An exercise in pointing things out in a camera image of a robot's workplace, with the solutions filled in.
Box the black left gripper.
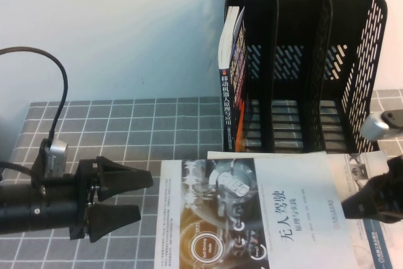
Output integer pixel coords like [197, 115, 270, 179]
[69, 154, 154, 244]

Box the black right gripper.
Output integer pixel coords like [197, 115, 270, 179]
[341, 154, 403, 225]

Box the white autonomous driving book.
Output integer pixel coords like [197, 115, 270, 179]
[155, 152, 348, 269]

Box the white car suspension book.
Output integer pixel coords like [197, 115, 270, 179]
[207, 149, 403, 269]

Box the blue mobile robot book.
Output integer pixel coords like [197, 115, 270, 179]
[217, 5, 253, 153]

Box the black perforated book stand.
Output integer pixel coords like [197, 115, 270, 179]
[222, 0, 389, 154]

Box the grey checked tablecloth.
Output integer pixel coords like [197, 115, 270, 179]
[0, 88, 403, 269]

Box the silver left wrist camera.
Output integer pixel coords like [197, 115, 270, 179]
[43, 138, 69, 178]

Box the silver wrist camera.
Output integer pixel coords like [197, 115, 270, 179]
[43, 138, 69, 178]
[360, 109, 403, 143]

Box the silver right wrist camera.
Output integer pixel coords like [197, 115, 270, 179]
[360, 109, 403, 143]

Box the thin black cable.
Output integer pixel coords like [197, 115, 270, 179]
[0, 161, 34, 182]

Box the thick black camera cable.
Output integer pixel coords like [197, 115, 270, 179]
[0, 46, 70, 149]

